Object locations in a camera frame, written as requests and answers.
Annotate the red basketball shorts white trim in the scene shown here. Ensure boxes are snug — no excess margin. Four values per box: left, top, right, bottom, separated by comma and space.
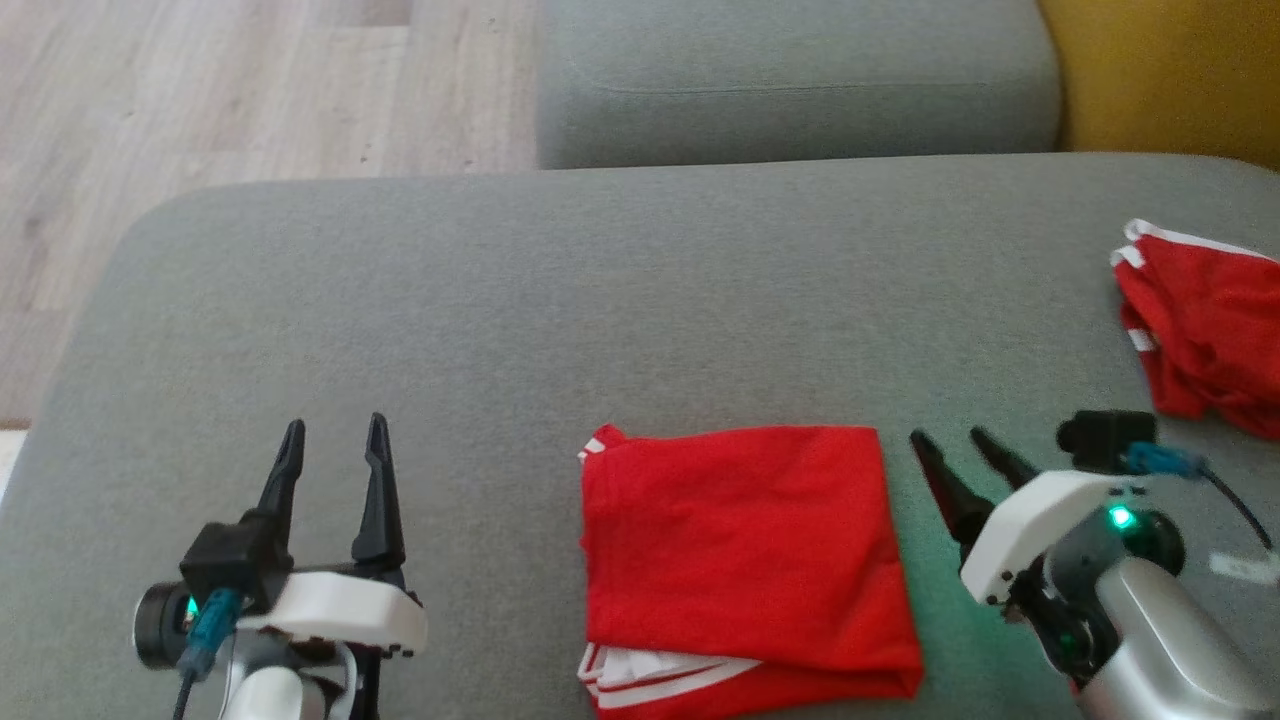
1109, 219, 1280, 442

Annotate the large yellow sofa backrest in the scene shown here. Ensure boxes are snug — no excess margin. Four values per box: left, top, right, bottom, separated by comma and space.
1037, 0, 1280, 172

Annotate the medium grey sofa seat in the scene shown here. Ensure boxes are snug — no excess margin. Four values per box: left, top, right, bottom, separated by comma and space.
536, 0, 1064, 170

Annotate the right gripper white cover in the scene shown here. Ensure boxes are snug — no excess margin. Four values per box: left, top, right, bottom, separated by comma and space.
907, 425, 1187, 683

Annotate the red Bulls basketball jersey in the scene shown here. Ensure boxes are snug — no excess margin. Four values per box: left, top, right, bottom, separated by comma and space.
577, 423, 924, 720

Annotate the left camera cable blue connector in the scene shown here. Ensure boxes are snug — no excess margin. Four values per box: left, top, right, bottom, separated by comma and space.
174, 587, 244, 720

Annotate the right camera cable blue connector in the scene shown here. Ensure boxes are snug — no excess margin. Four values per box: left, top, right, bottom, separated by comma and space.
1124, 442, 1277, 552

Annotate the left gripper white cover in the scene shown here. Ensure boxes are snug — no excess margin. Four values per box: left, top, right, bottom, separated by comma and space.
133, 412, 430, 671

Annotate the large grey sofa seat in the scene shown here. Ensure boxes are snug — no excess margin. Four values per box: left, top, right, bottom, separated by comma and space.
0, 152, 1280, 720

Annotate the camera cable blue connector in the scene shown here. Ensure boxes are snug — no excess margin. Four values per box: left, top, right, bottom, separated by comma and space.
1124, 442, 1277, 552
174, 587, 244, 720

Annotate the white cable label tag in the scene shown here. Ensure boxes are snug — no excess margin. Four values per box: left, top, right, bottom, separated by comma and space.
1209, 550, 1280, 587

